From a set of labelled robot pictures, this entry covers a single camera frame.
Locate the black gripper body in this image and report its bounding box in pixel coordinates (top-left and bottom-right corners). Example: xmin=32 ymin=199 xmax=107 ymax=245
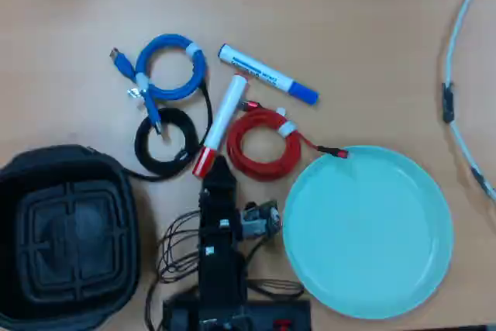
xmin=198 ymin=187 xmax=239 ymax=241

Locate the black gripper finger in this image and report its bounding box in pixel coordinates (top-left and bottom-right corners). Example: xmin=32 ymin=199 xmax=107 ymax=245
xmin=201 ymin=155 xmax=238 ymax=191

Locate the red charging cable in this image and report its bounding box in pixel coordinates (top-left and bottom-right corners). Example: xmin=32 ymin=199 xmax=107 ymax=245
xmin=226 ymin=100 xmax=350 ymax=183

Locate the white marker pen red cap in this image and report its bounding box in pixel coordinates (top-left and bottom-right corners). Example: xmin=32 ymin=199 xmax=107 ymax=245
xmin=192 ymin=73 xmax=249 ymax=177

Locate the black charging cable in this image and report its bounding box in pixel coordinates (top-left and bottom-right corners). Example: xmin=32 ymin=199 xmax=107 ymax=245
xmin=123 ymin=82 xmax=214 ymax=183

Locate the white marker pen blue cap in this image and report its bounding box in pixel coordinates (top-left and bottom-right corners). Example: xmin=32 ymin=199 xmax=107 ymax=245
xmin=217 ymin=43 xmax=319 ymax=106

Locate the blue charging cable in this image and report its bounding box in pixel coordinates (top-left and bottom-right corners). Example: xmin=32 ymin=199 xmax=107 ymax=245
xmin=108 ymin=33 xmax=208 ymax=136

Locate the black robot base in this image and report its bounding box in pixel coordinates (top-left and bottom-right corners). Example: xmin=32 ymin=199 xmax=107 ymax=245
xmin=162 ymin=298 xmax=312 ymax=331

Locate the green round bowl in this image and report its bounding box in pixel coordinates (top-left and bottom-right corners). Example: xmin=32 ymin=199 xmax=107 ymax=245
xmin=282 ymin=145 xmax=454 ymax=320

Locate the black square bowl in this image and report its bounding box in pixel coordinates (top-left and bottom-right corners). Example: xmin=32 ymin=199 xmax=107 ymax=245
xmin=0 ymin=144 xmax=140 ymax=331

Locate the black tape wrap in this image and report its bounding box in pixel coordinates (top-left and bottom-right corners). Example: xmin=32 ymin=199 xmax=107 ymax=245
xmin=470 ymin=166 xmax=490 ymax=195

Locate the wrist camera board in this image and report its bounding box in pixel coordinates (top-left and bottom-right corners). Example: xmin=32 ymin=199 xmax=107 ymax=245
xmin=238 ymin=199 xmax=283 ymax=241

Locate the black cable clip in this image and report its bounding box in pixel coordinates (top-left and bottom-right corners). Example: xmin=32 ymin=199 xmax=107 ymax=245
xmin=441 ymin=81 xmax=456 ymax=123

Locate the long white cable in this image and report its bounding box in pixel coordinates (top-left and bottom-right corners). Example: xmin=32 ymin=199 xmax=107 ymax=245
xmin=441 ymin=0 xmax=496 ymax=204

